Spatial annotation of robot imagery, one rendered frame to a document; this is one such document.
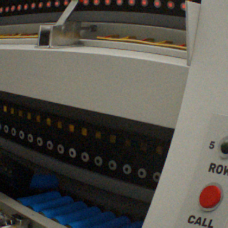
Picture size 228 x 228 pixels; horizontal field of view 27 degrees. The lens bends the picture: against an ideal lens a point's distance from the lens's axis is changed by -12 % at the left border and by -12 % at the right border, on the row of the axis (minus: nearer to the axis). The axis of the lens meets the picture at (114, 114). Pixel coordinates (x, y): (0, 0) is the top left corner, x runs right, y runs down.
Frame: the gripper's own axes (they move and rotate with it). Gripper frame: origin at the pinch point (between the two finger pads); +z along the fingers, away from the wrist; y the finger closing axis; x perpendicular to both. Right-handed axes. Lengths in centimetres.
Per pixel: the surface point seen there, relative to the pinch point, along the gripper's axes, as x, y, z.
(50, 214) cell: 2.5, -6.7, 2.9
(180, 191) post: -3.0, -25.1, -6.0
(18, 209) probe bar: 3.6, -5.2, -0.4
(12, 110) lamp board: -8.3, 12.3, 8.1
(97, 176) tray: -4.2, -4.3, 10.3
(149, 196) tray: -3.7, -11.8, 10.7
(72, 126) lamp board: -8.5, -0.1, 8.1
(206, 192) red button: -3.3, -27.6, -6.6
